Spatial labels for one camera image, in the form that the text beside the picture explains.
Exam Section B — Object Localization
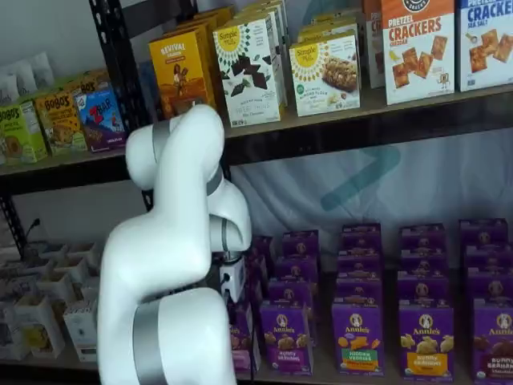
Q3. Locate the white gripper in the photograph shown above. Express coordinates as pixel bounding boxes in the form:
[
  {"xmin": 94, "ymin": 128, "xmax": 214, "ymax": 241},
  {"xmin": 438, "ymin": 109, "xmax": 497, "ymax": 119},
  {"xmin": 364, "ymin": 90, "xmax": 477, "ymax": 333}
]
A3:
[{"xmin": 218, "ymin": 256, "xmax": 247, "ymax": 318}]

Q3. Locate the purple Annie's box pink patch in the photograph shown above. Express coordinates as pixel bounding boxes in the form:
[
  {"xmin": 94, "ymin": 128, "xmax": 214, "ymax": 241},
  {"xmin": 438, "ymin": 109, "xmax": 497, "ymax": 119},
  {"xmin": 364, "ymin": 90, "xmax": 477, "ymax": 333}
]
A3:
[
  {"xmin": 251, "ymin": 234, "xmax": 276, "ymax": 257},
  {"xmin": 228, "ymin": 301, "xmax": 261, "ymax": 374},
  {"xmin": 246, "ymin": 254, "xmax": 269, "ymax": 282},
  {"xmin": 244, "ymin": 279, "xmax": 266, "ymax": 306}
]

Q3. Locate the purple Annie's box violet patch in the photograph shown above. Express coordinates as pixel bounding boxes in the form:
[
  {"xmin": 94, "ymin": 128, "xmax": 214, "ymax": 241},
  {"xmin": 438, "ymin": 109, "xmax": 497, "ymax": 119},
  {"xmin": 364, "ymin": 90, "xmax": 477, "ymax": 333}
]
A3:
[
  {"xmin": 259, "ymin": 300, "xmax": 316, "ymax": 375},
  {"xmin": 274, "ymin": 255, "xmax": 321, "ymax": 282},
  {"xmin": 281, "ymin": 229, "xmax": 321, "ymax": 258},
  {"xmin": 266, "ymin": 279, "xmax": 316, "ymax": 308}
]

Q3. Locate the purple Annie's box green patch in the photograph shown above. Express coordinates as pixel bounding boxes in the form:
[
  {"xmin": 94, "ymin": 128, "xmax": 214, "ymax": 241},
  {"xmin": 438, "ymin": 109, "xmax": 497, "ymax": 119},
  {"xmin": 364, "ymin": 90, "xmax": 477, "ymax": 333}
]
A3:
[
  {"xmin": 337, "ymin": 249, "xmax": 382, "ymax": 279},
  {"xmin": 335, "ymin": 276, "xmax": 385, "ymax": 306},
  {"xmin": 331, "ymin": 302, "xmax": 386, "ymax": 378},
  {"xmin": 341, "ymin": 223, "xmax": 382, "ymax": 253}
]

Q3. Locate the white patterned carton box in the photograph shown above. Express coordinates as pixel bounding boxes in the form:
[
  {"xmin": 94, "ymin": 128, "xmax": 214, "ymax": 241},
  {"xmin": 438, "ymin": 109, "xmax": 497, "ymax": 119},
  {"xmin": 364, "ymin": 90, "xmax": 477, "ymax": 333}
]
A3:
[
  {"xmin": 54, "ymin": 255, "xmax": 88, "ymax": 282},
  {"xmin": 14, "ymin": 295, "xmax": 66, "ymax": 358},
  {"xmin": 22, "ymin": 259, "xmax": 57, "ymax": 280},
  {"xmin": 63, "ymin": 298, "xmax": 100, "ymax": 363},
  {"xmin": 6, "ymin": 275, "xmax": 41, "ymax": 304},
  {"xmin": 67, "ymin": 241, "xmax": 99, "ymax": 261},
  {"xmin": 78, "ymin": 276, "xmax": 101, "ymax": 302},
  {"xmin": 35, "ymin": 271, "xmax": 79, "ymax": 306},
  {"xmin": 0, "ymin": 301, "xmax": 30, "ymax": 361},
  {"xmin": 38, "ymin": 242, "xmax": 68, "ymax": 260}
]

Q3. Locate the purple Annie's box yellow patch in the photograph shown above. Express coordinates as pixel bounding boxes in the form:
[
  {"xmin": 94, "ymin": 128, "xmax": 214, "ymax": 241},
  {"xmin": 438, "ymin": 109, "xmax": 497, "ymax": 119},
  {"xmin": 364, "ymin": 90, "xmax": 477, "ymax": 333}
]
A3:
[
  {"xmin": 396, "ymin": 271, "xmax": 450, "ymax": 310},
  {"xmin": 399, "ymin": 306, "xmax": 455, "ymax": 381},
  {"xmin": 399, "ymin": 247, "xmax": 449, "ymax": 275},
  {"xmin": 399, "ymin": 223, "xmax": 447, "ymax": 251}
]

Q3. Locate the black metal shelf rack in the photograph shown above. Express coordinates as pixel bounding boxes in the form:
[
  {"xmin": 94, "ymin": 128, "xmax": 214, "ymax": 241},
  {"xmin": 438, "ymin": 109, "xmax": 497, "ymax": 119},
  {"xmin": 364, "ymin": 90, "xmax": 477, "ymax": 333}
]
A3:
[
  {"xmin": 115, "ymin": 0, "xmax": 513, "ymax": 385},
  {"xmin": 0, "ymin": 0, "xmax": 141, "ymax": 385}
]

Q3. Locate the Simple Mills chocolate thins box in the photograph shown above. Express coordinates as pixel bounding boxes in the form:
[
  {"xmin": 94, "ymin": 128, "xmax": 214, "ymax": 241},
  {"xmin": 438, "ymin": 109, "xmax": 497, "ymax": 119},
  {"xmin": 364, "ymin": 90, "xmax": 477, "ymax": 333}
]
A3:
[
  {"xmin": 212, "ymin": 18, "xmax": 281, "ymax": 128},
  {"xmin": 234, "ymin": 0, "xmax": 289, "ymax": 109}
]

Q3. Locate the orange Revival snack box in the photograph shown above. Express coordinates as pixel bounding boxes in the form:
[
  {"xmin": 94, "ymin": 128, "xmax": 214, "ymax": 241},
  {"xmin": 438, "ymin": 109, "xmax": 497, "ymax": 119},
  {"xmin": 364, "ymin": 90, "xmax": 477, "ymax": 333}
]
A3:
[
  {"xmin": 147, "ymin": 27, "xmax": 218, "ymax": 120},
  {"xmin": 176, "ymin": 6, "xmax": 236, "ymax": 121}
]

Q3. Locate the Simple Mills almond bars box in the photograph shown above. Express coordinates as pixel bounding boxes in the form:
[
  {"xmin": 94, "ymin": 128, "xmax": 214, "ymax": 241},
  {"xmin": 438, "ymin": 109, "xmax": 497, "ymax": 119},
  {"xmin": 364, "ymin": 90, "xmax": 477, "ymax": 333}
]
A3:
[
  {"xmin": 289, "ymin": 34, "xmax": 361, "ymax": 117},
  {"xmin": 296, "ymin": 14, "xmax": 361, "ymax": 44}
]

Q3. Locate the yellow Bobo's snack box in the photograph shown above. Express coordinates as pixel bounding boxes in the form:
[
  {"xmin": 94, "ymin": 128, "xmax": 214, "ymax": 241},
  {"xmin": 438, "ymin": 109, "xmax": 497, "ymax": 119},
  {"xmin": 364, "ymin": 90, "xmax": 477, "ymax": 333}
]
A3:
[
  {"xmin": 34, "ymin": 91, "xmax": 88, "ymax": 157},
  {"xmin": 63, "ymin": 70, "xmax": 112, "ymax": 99}
]

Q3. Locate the purple Annie's box brown patch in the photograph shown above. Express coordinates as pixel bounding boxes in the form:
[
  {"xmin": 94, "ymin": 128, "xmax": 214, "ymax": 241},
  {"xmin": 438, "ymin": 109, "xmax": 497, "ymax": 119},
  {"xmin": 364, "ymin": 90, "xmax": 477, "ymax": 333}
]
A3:
[
  {"xmin": 467, "ymin": 267, "xmax": 513, "ymax": 302},
  {"xmin": 458, "ymin": 218, "xmax": 509, "ymax": 246},
  {"xmin": 463, "ymin": 243, "xmax": 513, "ymax": 270},
  {"xmin": 472, "ymin": 298, "xmax": 513, "ymax": 385}
]

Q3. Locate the green Bobo's snack box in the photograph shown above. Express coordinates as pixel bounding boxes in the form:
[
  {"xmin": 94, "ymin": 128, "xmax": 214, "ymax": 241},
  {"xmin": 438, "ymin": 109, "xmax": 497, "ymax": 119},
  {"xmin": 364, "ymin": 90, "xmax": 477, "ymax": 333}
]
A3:
[{"xmin": 0, "ymin": 99, "xmax": 48, "ymax": 165}]

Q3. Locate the dark red pretzel crackers box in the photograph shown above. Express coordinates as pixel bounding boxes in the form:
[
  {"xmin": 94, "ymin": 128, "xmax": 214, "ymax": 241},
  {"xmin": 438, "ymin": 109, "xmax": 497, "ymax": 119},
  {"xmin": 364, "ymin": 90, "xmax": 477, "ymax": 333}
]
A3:
[{"xmin": 362, "ymin": 0, "xmax": 386, "ymax": 89}]

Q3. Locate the cheddar pretzel crackers box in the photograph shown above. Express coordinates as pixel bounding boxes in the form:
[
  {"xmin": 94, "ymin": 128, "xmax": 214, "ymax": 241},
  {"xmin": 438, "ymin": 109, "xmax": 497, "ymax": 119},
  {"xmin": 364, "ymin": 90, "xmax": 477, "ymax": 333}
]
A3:
[{"xmin": 380, "ymin": 0, "xmax": 456, "ymax": 106}]

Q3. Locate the sea salt pretzel crackers box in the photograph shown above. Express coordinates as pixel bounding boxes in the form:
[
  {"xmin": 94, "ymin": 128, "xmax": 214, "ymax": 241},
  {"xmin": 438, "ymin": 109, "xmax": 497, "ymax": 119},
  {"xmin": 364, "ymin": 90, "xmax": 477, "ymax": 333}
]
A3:
[{"xmin": 458, "ymin": 0, "xmax": 513, "ymax": 92}]

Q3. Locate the white tarp with teal logo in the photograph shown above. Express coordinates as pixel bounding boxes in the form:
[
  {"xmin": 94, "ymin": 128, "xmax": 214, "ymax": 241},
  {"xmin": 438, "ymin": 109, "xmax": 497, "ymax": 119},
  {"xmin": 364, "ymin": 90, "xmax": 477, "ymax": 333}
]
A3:
[{"xmin": 230, "ymin": 128, "xmax": 513, "ymax": 282}]

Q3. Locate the white paper pouch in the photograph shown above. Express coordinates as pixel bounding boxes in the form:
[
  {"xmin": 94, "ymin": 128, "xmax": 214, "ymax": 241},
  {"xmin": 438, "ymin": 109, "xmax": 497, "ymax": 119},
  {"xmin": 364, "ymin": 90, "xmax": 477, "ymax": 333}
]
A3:
[
  {"xmin": 6, "ymin": 59, "xmax": 37, "ymax": 97},
  {"xmin": 30, "ymin": 51, "xmax": 55, "ymax": 87},
  {"xmin": 0, "ymin": 74, "xmax": 19, "ymax": 103}
]

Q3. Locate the black wall plug cable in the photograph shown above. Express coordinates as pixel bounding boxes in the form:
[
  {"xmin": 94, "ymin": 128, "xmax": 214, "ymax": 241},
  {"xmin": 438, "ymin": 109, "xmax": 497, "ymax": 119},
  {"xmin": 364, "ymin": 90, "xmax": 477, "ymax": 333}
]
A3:
[{"xmin": 24, "ymin": 217, "xmax": 42, "ymax": 244}]

